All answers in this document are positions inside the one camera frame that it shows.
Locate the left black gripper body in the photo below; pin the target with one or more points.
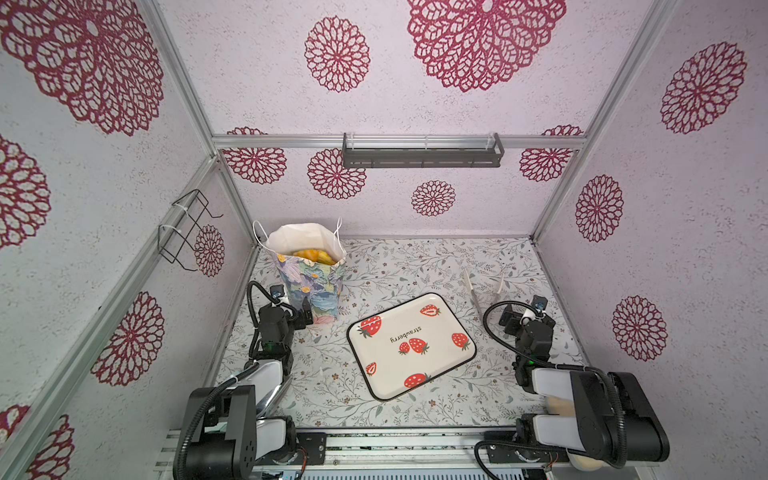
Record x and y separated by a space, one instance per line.
296 321

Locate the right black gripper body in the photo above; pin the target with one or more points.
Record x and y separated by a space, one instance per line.
515 320

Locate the steel tongs with cream tips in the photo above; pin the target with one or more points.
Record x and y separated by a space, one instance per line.
483 292

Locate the floral paper bag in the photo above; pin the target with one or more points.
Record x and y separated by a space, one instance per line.
321 284

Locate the croissant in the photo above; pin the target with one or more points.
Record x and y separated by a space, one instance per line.
316 256

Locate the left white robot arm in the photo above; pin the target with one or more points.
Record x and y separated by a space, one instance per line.
227 429

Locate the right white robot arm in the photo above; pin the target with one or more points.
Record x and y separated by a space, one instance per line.
612 421

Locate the strawberry pattern tray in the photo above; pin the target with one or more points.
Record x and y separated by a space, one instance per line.
406 346

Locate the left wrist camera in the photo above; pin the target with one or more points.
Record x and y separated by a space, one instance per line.
278 295

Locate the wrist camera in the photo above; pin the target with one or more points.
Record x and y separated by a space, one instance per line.
278 295
536 310

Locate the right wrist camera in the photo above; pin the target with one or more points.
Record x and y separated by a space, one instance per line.
536 310

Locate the black wire rack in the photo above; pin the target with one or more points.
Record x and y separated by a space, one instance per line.
192 242

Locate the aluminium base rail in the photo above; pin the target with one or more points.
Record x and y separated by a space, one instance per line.
422 453

